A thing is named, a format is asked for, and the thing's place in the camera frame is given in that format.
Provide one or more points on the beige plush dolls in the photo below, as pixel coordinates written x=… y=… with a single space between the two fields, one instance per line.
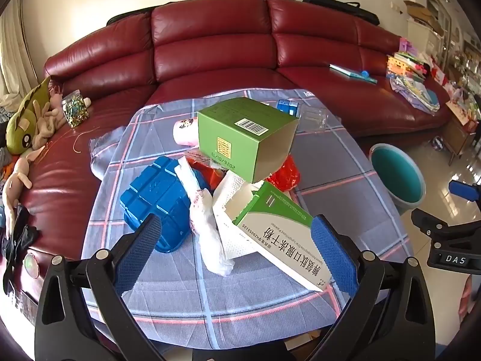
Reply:
x=49 y=120

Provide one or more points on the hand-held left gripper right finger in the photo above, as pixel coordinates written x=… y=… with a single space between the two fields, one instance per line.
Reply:
x=330 y=248

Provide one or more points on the dark clothes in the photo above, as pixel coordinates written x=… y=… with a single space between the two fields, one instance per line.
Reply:
x=18 y=240

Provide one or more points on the blue plastic tray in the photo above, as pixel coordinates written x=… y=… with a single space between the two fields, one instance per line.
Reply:
x=158 y=191

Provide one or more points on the teal book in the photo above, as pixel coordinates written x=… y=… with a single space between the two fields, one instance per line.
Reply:
x=349 y=71

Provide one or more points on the long black bag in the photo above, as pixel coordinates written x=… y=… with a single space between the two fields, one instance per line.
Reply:
x=338 y=7

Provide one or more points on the teal trash bin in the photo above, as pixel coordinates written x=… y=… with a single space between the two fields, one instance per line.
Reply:
x=398 y=173

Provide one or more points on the pink paper cup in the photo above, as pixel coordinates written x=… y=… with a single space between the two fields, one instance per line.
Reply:
x=184 y=133

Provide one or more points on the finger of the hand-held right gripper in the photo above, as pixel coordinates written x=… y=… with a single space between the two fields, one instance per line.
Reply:
x=466 y=191
x=428 y=223

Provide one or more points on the white plastic wrapper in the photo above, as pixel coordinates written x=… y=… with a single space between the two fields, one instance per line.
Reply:
x=204 y=218

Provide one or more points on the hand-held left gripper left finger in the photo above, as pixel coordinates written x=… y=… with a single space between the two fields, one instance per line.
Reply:
x=141 y=240

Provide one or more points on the red plastic bag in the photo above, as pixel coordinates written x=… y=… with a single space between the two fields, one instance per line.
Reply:
x=287 y=176

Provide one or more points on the wooden side table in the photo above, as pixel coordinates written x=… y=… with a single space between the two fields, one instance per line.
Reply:
x=456 y=135

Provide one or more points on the small ball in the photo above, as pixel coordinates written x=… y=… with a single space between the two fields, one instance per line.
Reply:
x=437 y=143

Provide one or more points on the open cardboard box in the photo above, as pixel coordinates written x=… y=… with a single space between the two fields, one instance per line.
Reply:
x=421 y=13

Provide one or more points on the pink plush toy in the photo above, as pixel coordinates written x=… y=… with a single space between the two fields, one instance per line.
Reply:
x=17 y=180

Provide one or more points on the green cardboard box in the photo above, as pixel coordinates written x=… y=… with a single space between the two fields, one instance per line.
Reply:
x=240 y=139

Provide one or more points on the red leather sofa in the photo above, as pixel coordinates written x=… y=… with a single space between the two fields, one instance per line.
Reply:
x=210 y=45

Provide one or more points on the green and white medicine box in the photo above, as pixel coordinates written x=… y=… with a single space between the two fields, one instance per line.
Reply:
x=278 y=240

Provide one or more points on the grey plaid tablecloth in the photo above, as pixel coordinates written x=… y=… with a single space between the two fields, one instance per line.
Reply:
x=244 y=308

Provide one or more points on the pile of clothes and papers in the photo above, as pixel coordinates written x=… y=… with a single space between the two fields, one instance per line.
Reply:
x=413 y=90

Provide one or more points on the green plush toy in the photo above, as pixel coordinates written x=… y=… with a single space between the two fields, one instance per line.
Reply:
x=22 y=120

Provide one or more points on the jar of colourful beads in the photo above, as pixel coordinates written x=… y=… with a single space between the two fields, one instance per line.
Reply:
x=75 y=109

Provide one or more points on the small blue toy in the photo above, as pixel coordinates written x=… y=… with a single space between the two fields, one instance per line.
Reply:
x=364 y=74

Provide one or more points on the clear plastic bottle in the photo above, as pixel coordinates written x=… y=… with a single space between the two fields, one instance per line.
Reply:
x=289 y=107

